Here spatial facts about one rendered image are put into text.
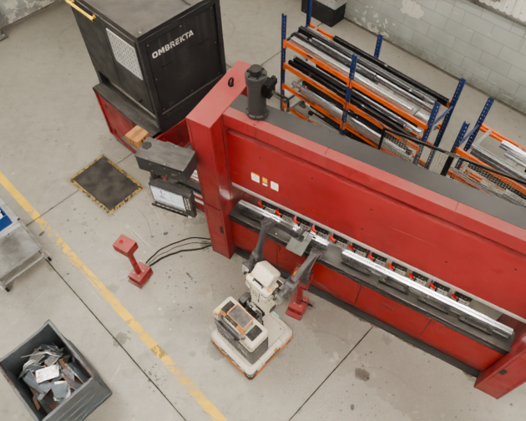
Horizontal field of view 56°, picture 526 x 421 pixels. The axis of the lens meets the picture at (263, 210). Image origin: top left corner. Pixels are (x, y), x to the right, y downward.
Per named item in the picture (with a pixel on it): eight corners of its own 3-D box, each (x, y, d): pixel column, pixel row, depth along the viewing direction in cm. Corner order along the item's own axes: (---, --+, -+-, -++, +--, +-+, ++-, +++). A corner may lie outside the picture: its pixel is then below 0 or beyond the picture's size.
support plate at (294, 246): (285, 248, 492) (285, 248, 491) (297, 229, 504) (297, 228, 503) (300, 256, 486) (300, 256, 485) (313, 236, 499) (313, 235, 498)
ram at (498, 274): (231, 185, 503) (225, 131, 436) (235, 180, 507) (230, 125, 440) (531, 326, 414) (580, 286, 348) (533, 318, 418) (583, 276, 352)
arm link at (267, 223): (260, 217, 440) (266, 224, 433) (271, 215, 448) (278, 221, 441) (250, 256, 462) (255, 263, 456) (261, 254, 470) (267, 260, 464)
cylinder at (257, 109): (241, 115, 414) (238, 71, 375) (256, 97, 426) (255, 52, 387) (275, 129, 404) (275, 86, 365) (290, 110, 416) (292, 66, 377)
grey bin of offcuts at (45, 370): (25, 382, 519) (-8, 362, 460) (73, 342, 543) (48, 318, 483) (67, 440, 487) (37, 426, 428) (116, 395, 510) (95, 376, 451)
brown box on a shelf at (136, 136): (121, 138, 579) (118, 131, 569) (139, 126, 589) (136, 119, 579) (136, 151, 567) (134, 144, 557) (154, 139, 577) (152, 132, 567)
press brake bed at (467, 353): (234, 253, 602) (229, 216, 533) (243, 240, 612) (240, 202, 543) (476, 378, 514) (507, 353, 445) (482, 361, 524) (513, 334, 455)
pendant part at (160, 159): (152, 208, 508) (132, 154, 438) (163, 190, 521) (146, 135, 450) (195, 223, 497) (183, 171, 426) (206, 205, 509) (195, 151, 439)
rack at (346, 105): (279, 119, 728) (280, 13, 583) (301, 101, 747) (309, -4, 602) (402, 203, 640) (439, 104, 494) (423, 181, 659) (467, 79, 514)
